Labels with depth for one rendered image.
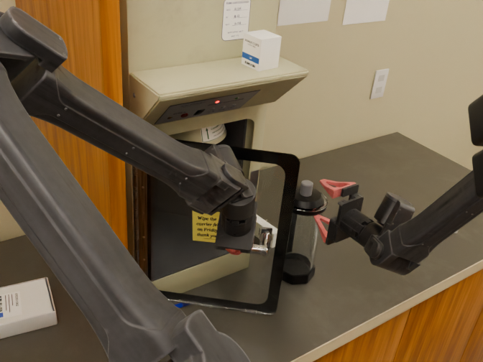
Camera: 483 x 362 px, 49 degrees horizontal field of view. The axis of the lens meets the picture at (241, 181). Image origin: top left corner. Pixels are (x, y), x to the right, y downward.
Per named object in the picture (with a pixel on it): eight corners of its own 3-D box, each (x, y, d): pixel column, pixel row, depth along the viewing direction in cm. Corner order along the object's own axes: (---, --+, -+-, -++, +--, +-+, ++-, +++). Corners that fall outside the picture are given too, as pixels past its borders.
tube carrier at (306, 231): (269, 256, 141) (277, 187, 130) (308, 253, 143) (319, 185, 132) (279, 284, 131) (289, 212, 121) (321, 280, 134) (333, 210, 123)
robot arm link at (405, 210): (371, 261, 100) (408, 274, 102) (401, 207, 97) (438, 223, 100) (348, 234, 111) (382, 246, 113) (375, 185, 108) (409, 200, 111)
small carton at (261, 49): (241, 63, 101) (244, 31, 98) (260, 59, 104) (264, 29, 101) (258, 71, 98) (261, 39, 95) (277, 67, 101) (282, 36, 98)
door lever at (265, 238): (225, 237, 108) (226, 226, 106) (271, 243, 107) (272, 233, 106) (221, 253, 103) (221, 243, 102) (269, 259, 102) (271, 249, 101)
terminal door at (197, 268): (141, 294, 119) (138, 134, 99) (276, 314, 117) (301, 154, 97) (140, 296, 118) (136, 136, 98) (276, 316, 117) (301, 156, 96)
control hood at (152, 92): (129, 124, 97) (127, 72, 92) (269, 98, 114) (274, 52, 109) (157, 151, 90) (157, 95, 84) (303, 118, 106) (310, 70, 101)
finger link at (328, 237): (329, 194, 123) (359, 214, 117) (325, 219, 127) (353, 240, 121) (307, 202, 120) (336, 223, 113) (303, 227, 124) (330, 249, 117)
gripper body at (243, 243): (214, 250, 94) (213, 230, 88) (223, 202, 100) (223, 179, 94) (251, 255, 94) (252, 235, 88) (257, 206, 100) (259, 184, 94)
